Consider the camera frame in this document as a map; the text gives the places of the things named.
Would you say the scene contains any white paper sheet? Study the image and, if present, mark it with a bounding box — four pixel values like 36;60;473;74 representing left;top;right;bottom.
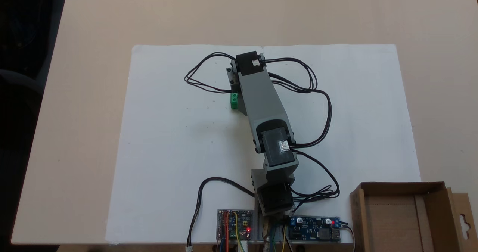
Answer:
106;45;265;244
262;44;422;244

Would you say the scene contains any yellow jumper wire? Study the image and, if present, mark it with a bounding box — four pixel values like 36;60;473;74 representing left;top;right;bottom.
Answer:
232;212;248;252

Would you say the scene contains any brown cardboard box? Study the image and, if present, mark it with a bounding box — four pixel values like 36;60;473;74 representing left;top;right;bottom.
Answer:
350;181;473;252

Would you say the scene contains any black long forearm cable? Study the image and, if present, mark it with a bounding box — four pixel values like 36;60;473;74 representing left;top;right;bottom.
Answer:
266;57;333;149

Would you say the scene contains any green jumper wire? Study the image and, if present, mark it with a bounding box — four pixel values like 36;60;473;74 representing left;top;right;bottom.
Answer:
268;223;285;252

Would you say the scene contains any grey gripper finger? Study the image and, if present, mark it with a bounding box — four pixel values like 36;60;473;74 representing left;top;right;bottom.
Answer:
238;92;248;117

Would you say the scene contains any black elbow to base cable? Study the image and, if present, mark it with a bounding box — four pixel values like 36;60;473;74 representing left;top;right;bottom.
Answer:
288;150;341;208

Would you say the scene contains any black gripper loop cable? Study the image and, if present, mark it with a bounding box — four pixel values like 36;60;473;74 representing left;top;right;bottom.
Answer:
184;52;239;94

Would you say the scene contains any blue power circuit board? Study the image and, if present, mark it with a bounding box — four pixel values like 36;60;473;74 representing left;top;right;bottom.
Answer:
289;216;342;242

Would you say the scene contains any motor driver circuit board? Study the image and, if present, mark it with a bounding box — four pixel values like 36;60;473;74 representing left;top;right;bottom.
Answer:
217;209;255;242

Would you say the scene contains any black cable with white plug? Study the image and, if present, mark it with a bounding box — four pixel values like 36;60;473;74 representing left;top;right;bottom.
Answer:
186;177;259;252

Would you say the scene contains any red jumper wire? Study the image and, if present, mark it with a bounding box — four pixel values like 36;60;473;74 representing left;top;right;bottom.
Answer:
220;211;230;252

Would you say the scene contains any black short wrist cable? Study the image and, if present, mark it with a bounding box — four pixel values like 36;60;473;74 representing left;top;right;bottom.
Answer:
266;57;319;94

